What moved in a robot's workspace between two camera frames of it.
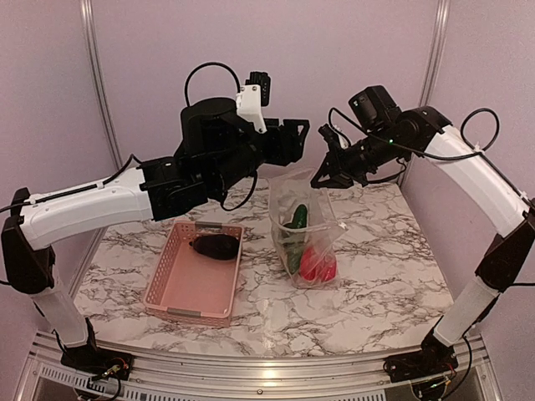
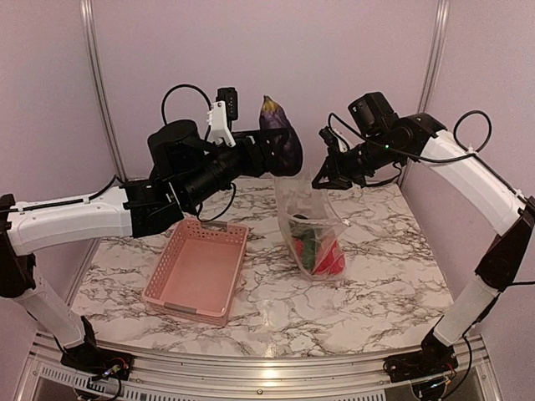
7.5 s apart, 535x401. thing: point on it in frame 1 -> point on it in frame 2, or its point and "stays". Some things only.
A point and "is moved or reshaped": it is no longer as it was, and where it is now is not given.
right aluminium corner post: [443, 11] stays
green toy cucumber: [295, 234] -> [301, 227]
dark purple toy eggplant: [219, 246] is moved or reshaped
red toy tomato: [315, 266] -> [333, 263]
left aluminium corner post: [88, 12] stays
